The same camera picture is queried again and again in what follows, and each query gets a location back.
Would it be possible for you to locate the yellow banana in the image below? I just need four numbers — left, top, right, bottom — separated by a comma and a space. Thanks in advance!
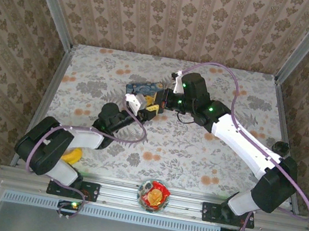
60, 144, 84, 166

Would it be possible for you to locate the red snack packet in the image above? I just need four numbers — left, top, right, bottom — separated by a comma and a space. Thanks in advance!
141, 179, 173, 211

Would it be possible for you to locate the aluminium front rail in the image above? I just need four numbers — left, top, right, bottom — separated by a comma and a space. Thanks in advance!
0, 157, 309, 231

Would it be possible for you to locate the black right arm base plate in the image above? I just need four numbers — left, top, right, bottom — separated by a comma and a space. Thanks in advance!
199, 201, 257, 230

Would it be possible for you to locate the blue patterned pouch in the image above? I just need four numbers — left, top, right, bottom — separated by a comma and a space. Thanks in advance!
124, 77, 165, 101

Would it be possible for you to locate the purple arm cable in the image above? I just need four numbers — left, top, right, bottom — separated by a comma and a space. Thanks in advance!
151, 56, 309, 231
16, 79, 154, 231

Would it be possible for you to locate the aluminium side rail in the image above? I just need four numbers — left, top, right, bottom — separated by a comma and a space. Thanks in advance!
252, 76, 309, 215
10, 39, 77, 174

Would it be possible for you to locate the grey slotted cable duct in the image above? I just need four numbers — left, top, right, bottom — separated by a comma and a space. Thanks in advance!
1, 188, 222, 231

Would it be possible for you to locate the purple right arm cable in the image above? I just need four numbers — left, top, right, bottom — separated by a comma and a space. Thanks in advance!
151, 56, 309, 231

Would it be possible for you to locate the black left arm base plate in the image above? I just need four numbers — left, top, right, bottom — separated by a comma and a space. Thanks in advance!
45, 175, 101, 203

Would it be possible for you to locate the thin black cable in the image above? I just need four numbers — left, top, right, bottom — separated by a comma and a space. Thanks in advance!
174, 110, 203, 128

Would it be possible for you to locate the dark bottle with black cap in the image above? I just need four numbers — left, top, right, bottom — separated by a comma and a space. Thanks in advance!
269, 139, 292, 159

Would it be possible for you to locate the patterned bowl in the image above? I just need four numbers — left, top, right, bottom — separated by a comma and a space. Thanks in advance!
134, 176, 174, 216

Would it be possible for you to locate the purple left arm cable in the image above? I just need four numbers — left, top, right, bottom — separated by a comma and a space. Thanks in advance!
16, 79, 154, 231

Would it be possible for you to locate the floral tablecloth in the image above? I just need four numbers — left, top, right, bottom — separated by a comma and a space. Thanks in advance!
25, 36, 309, 210

